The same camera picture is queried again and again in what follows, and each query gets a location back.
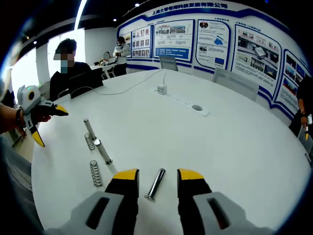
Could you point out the black laptop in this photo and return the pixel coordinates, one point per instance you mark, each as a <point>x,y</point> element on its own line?
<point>85,82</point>

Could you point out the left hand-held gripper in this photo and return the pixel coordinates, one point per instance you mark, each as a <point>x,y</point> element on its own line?
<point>30,98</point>

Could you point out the person's body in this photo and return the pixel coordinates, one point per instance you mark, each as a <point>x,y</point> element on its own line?
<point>14,186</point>

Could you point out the white desk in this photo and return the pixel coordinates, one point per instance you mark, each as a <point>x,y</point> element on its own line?
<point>105,69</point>

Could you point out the white table socket panel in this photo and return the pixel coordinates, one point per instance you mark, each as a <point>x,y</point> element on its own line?
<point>188,104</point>

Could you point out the person's left forearm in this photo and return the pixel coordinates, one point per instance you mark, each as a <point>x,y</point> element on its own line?
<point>8,117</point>

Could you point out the blue white wall display board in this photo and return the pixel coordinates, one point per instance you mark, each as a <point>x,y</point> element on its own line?
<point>215,44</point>

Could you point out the silver metal pin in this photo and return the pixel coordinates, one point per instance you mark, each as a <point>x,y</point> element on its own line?
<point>89,128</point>
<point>102,151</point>
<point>156,183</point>

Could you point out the steel coil spring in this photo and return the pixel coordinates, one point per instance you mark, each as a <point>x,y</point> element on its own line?
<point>96,173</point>
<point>89,142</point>

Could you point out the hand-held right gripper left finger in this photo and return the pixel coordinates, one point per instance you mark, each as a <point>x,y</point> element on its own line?
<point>122,195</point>

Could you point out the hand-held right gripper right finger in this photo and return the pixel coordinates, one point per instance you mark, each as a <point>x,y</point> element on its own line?
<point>193,195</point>

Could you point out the white power adapter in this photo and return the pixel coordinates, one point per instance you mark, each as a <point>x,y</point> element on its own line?
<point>161,89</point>

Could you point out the grey office chair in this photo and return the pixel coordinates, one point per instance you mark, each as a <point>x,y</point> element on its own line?
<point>234,83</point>
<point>168,63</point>

